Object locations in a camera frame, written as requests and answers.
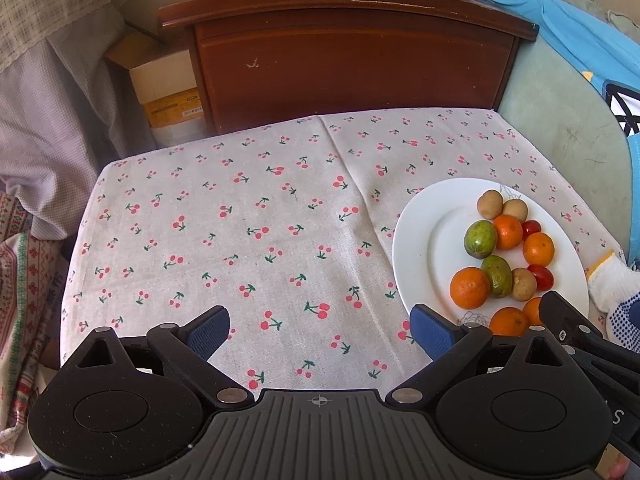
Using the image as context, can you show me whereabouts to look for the large red cherry tomato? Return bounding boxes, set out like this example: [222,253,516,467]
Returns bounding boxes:
[527,264,555,292]

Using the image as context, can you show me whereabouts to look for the red patterned cloth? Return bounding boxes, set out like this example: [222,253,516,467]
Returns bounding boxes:
[0,190,76,446]

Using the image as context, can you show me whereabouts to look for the open cardboard box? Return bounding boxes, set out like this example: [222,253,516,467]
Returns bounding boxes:
[104,25,206,131]

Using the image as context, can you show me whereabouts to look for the lilac checked cloth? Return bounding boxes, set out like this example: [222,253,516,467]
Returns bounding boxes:
[0,5,157,241]

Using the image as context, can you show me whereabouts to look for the small orange mandarin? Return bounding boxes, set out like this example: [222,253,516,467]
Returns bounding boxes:
[522,296,546,327]
[489,306,530,337]
[492,214,524,251]
[449,266,492,310]
[523,232,556,267]

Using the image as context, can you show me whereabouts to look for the brown longan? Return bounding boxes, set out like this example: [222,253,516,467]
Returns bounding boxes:
[476,190,503,217]
[501,198,529,223]
[511,267,538,302]

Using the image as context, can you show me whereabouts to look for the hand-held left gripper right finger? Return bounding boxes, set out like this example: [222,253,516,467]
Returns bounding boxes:
[387,304,581,407]

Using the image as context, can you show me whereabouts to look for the dark wooden cabinet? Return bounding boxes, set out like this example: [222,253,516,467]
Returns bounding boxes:
[157,0,541,136]

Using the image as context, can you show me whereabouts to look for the small green mango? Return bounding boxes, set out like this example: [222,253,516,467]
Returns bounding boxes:
[464,220,497,259]

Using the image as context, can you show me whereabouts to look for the beige checked cloth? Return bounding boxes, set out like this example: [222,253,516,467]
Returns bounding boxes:
[0,0,112,73]

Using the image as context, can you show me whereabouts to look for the white plastic container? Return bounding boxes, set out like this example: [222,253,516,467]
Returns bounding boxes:
[150,122,208,150]

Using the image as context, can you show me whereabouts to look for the blue blanket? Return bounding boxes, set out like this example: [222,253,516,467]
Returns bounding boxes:
[462,0,640,171]

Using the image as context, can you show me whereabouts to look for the green guava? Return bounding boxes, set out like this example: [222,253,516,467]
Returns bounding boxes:
[481,255,514,299]

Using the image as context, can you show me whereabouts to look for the white plate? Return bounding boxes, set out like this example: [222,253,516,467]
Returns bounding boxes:
[392,177,590,335]

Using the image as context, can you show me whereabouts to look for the green bed sheet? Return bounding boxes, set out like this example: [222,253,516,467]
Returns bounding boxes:
[497,35,640,273]

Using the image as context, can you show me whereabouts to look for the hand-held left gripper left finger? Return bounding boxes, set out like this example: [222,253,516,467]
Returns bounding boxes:
[60,306,253,408]

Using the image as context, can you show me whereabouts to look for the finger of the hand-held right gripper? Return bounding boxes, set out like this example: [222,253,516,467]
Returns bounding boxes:
[539,290,601,347]
[567,337,640,386]

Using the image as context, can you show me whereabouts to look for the cherry print tablecloth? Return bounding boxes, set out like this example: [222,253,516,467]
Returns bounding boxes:
[59,107,628,393]

